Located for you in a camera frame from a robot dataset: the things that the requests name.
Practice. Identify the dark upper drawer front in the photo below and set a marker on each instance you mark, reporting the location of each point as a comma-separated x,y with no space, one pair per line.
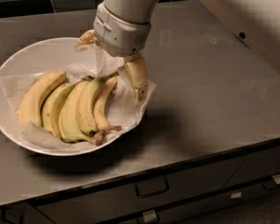
177,190

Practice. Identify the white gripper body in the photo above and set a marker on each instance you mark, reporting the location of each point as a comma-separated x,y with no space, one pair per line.
120,34

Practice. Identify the black drawer handle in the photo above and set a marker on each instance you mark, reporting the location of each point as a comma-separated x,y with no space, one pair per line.
151,187

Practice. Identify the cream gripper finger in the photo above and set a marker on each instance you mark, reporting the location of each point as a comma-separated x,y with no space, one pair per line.
87,40
134,73

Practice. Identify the greenish yellow banana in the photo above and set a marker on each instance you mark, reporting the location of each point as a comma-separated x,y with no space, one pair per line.
85,104

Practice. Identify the large white bowl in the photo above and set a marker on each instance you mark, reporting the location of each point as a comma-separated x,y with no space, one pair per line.
27,66

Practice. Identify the dark drawer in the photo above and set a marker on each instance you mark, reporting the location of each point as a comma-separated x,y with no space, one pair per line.
177,190
173,212
257,165

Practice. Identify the rightmost small yellow banana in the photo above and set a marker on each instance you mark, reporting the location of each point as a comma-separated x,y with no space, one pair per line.
99,107

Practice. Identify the leftmost yellow banana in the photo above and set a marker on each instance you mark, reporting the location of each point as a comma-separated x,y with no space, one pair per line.
32,101

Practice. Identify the dark lower drawer front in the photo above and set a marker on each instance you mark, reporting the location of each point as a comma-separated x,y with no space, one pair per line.
173,212

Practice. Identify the white paper liner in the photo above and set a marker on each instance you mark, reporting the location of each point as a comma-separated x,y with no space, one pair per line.
122,109

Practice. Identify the right dark drawer front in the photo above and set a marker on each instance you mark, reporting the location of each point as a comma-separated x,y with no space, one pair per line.
257,165

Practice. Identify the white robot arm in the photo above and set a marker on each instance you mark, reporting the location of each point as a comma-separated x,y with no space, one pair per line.
255,22

